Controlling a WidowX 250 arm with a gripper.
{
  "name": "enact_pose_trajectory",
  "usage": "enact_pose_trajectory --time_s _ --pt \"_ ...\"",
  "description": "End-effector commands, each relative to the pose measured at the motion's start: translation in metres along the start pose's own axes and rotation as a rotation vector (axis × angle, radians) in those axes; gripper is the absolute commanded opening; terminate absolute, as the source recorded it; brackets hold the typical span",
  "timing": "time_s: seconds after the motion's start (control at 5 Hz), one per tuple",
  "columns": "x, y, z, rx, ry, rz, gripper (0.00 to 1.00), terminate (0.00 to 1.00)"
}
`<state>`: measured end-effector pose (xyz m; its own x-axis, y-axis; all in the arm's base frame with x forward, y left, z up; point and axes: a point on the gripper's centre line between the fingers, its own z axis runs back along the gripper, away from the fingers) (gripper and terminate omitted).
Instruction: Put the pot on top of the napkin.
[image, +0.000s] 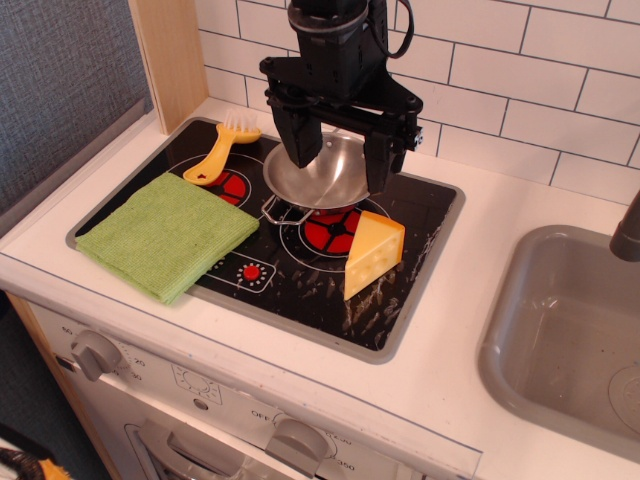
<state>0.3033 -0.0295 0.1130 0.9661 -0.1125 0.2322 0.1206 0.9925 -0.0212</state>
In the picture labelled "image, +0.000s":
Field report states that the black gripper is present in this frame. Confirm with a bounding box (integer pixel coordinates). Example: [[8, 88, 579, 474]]
[[260, 13, 422, 193]]

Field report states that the silver metal pot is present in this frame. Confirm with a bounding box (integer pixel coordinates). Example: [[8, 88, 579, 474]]
[[261, 132, 370, 225]]

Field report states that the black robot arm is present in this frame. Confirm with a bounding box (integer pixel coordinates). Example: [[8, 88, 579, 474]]
[[260, 1, 423, 194]]

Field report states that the green cloth napkin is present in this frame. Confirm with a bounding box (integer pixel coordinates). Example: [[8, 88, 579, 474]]
[[76, 173, 259, 304]]

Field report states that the yellow dish brush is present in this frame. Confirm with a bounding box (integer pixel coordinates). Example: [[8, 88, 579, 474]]
[[183, 110, 262, 186]]

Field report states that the yellow cheese wedge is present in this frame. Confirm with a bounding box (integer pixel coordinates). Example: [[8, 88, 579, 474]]
[[344, 211, 405, 300]]

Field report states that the grey sink basin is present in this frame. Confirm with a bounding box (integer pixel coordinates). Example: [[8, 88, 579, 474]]
[[479, 225, 639, 462]]

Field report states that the grey faucet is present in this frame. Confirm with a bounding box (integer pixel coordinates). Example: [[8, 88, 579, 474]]
[[609, 192, 640, 262]]

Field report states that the grey right oven knob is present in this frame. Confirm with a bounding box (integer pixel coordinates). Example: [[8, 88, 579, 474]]
[[265, 419, 329, 478]]

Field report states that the grey oven knob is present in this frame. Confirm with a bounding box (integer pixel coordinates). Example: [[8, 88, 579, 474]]
[[71, 330, 122, 382], [265, 419, 329, 478]]

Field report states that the grey left oven knob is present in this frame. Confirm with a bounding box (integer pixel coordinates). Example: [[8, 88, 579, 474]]
[[71, 330, 122, 382]]

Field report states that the orange fuzzy object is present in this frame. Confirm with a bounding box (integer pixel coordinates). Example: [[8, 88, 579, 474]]
[[0, 447, 71, 480]]

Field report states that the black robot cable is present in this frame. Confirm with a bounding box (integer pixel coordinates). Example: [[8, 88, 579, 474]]
[[369, 0, 415, 60]]

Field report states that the wooden side post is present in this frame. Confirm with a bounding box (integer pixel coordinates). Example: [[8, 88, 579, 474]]
[[129, 0, 209, 135]]

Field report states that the grey oven door handle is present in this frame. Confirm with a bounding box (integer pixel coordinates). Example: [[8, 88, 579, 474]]
[[138, 421, 270, 479]]

